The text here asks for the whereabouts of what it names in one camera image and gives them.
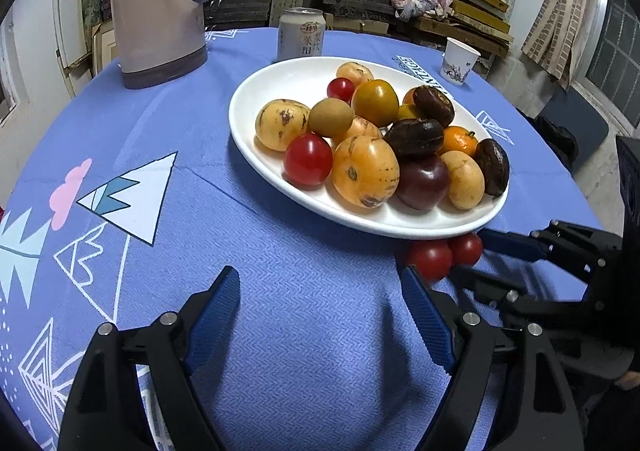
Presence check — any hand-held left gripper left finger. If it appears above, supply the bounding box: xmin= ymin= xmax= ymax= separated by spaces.
xmin=59 ymin=265 xmax=242 ymax=451

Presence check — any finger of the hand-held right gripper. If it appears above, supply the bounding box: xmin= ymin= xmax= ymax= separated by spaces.
xmin=452 ymin=265 xmax=593 ymax=332
xmin=477 ymin=219 xmax=623 ymax=282

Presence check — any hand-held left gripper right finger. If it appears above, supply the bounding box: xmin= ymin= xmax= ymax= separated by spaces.
xmin=401 ymin=265 xmax=585 ymax=451

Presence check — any dark red plum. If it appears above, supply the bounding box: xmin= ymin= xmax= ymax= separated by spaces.
xmin=395 ymin=153 xmax=450 ymax=212

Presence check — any brown longan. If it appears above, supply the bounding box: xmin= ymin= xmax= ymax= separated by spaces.
xmin=308 ymin=98 xmax=354 ymax=138

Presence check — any white oval plate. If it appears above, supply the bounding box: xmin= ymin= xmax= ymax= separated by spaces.
xmin=228 ymin=56 xmax=510 ymax=240

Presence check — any person's right hand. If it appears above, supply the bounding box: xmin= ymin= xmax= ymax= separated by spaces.
xmin=611 ymin=370 xmax=640 ymax=394

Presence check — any blue printed tablecloth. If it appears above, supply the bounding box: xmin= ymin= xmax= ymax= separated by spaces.
xmin=0 ymin=27 xmax=623 ymax=451

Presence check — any black cloth pile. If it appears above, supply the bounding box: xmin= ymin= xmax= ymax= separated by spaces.
xmin=525 ymin=113 xmax=578 ymax=166

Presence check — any dark blue chair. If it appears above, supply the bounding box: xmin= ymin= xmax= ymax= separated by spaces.
xmin=540 ymin=83 xmax=610 ymax=152

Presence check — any white paper cup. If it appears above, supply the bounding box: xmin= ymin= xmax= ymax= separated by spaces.
xmin=440 ymin=37 xmax=482 ymax=86

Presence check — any window with metal grid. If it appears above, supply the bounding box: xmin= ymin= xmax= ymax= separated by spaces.
xmin=570 ymin=0 xmax=640 ymax=132

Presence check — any brick pattern curtain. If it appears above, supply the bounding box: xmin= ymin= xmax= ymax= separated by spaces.
xmin=521 ymin=0 xmax=596 ymax=92

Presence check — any silver drink can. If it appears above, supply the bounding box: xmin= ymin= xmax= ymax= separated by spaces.
xmin=276 ymin=7 xmax=326 ymax=63

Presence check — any beige framed panel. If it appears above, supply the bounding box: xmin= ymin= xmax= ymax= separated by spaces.
xmin=91 ymin=23 xmax=123 ymax=76

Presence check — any beige thermos jug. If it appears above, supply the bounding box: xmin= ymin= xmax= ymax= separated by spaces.
xmin=110 ymin=0 xmax=233 ymax=90

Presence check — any white framed window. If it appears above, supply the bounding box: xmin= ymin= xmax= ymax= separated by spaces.
xmin=0 ymin=16 xmax=21 ymax=126

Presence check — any white door panel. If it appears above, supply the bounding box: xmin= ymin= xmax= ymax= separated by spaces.
xmin=52 ymin=0 xmax=88 ymax=96

